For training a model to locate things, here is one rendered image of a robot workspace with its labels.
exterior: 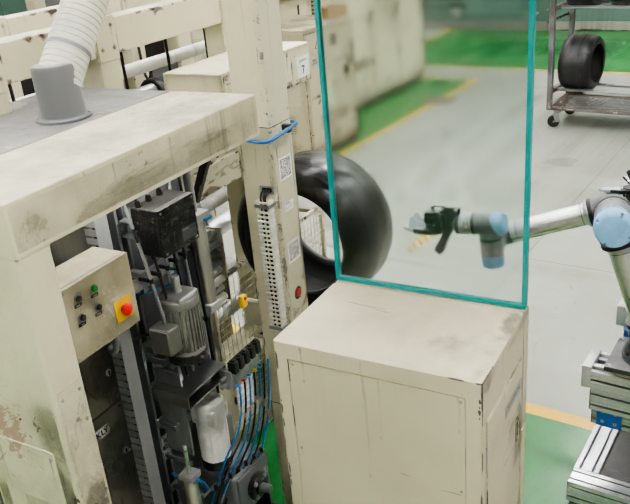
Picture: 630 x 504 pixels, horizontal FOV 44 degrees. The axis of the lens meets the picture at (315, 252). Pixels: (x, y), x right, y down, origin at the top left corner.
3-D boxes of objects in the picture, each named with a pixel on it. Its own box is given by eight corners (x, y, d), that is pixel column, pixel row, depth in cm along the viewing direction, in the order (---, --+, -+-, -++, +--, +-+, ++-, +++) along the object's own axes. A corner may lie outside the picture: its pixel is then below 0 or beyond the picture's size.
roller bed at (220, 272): (201, 322, 288) (189, 248, 276) (169, 315, 295) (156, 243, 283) (231, 298, 304) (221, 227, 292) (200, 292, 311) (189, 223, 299)
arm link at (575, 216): (626, 180, 257) (483, 217, 279) (627, 192, 248) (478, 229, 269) (636, 212, 260) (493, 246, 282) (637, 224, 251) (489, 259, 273)
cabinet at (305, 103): (315, 165, 745) (303, 30, 695) (266, 159, 776) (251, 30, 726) (363, 139, 813) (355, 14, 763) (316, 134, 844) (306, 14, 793)
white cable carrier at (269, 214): (283, 334, 265) (267, 202, 246) (270, 331, 267) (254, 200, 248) (289, 327, 268) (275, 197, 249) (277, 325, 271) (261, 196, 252)
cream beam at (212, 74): (227, 118, 263) (222, 74, 257) (168, 115, 275) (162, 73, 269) (313, 78, 311) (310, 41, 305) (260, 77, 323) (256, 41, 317)
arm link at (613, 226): (673, 337, 263) (627, 191, 248) (676, 361, 250) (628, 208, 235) (635, 344, 268) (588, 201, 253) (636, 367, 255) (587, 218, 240)
